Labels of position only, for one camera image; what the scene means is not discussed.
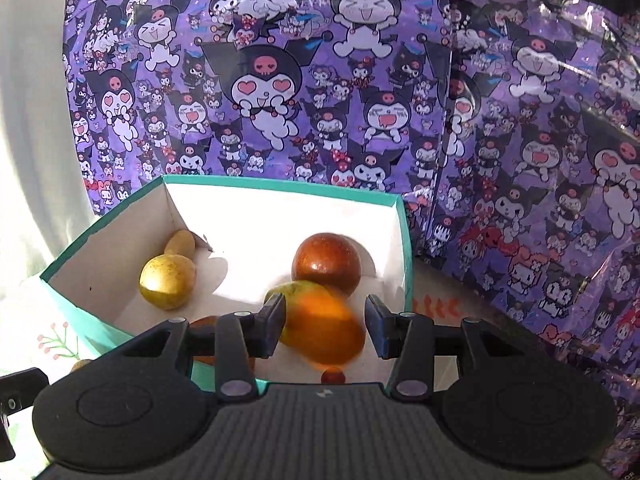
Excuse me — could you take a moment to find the yellow green pear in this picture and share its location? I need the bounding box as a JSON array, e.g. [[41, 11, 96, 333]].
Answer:
[[138, 254, 196, 311]]

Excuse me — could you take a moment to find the purple cartoon print sheet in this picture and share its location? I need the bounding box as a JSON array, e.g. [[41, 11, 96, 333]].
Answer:
[[62, 0, 639, 476]]

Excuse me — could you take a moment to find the red cherry tomato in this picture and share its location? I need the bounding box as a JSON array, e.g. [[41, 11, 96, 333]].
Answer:
[[321, 366, 346, 385]]

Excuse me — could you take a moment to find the spotted yellow pear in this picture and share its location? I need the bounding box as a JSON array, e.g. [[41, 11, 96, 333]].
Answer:
[[264, 281, 331, 348]]

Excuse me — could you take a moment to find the orange mandarin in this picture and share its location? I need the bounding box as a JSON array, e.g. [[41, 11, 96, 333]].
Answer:
[[280, 287, 366, 366]]

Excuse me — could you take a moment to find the dark red apple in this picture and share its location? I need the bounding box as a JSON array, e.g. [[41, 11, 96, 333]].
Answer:
[[291, 233, 361, 296]]

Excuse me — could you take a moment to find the white curtain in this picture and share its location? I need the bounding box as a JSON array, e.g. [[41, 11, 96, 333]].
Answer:
[[1, 0, 94, 288]]

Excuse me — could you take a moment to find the brown kiwi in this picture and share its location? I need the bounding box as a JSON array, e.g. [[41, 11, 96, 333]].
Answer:
[[163, 230, 196, 260]]

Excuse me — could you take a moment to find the teal cardboard box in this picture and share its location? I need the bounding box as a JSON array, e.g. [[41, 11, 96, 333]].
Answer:
[[39, 173, 416, 394]]

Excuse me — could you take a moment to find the large red apple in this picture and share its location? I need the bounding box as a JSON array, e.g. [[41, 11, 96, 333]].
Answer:
[[188, 314, 257, 373]]

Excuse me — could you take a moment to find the floral white tablecloth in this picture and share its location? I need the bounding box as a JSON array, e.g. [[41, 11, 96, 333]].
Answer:
[[0, 259, 501, 480]]

